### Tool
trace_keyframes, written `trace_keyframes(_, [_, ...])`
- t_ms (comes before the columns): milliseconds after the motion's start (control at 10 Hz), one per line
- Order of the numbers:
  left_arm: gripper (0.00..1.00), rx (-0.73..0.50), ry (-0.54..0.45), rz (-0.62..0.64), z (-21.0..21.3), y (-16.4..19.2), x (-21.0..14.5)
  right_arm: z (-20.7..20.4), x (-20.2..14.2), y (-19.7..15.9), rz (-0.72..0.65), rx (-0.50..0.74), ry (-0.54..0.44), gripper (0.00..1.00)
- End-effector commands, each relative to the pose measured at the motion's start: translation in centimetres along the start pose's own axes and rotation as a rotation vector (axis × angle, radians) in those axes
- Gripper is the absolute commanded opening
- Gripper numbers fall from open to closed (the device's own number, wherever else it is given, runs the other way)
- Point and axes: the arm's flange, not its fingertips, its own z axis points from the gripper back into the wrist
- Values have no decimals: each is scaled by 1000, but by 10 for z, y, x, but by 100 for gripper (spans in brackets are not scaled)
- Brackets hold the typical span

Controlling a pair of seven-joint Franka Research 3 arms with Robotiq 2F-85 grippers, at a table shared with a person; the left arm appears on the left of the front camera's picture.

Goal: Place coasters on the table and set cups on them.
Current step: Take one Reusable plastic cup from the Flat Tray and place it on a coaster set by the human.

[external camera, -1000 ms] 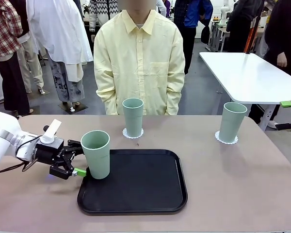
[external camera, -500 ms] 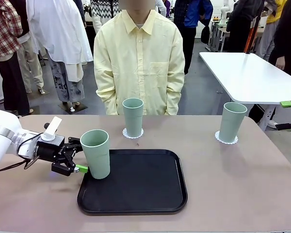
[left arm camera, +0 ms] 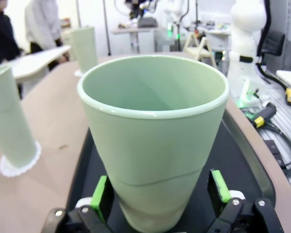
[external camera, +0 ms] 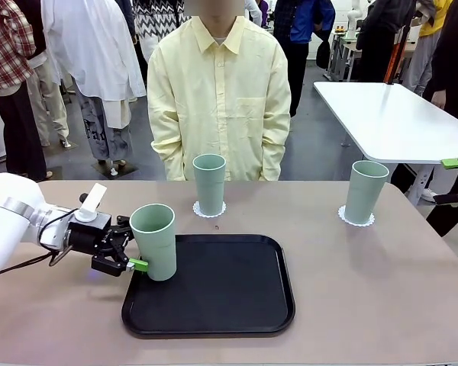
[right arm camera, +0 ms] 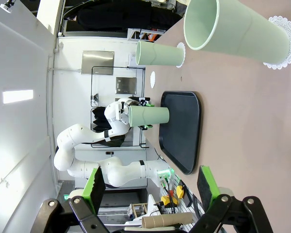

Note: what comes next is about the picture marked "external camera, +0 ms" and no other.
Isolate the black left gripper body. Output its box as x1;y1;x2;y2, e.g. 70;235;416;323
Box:
66;213;114;258

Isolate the mint green plastic cup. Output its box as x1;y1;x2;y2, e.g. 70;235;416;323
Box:
129;204;177;282
192;153;227;217
345;160;390;225

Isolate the white scalloped paper coaster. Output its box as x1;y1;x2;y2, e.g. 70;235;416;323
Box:
337;204;376;229
192;201;229;219

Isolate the person's right forearm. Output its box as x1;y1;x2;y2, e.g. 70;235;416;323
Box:
150;136;185;181

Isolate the person's left forearm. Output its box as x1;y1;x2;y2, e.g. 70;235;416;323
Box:
258;136;287;181

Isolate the white background table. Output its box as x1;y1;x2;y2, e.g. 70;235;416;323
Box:
313;81;458;207

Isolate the person in black clothes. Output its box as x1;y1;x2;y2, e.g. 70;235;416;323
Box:
390;0;458;238

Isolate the black plastic tray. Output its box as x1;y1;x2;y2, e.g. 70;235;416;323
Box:
121;233;297;339

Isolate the person in yellow jacket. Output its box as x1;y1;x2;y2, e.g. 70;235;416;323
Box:
406;0;453;97

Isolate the person in beige trousers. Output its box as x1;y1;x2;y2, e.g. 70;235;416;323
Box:
24;51;72;149

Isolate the person in dark jacket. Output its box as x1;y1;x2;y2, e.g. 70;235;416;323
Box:
355;0;418;83

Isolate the black hanging bag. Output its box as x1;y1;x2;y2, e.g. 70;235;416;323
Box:
315;40;332;70

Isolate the person in yellow shirt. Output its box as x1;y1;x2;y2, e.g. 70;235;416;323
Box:
147;0;292;182

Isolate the person in blue jacket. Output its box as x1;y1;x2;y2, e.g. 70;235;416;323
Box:
273;0;336;119

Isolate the person in zigzag sweater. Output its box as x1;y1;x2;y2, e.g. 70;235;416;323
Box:
131;0;192;75

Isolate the person in plaid shirt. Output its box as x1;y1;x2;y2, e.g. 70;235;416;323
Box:
0;0;49;184

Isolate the thin black cable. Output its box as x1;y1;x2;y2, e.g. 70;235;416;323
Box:
6;207;79;274

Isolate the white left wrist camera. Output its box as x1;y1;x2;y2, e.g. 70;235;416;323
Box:
78;182;108;224

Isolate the orange and black post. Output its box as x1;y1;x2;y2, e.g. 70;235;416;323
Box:
383;22;411;85

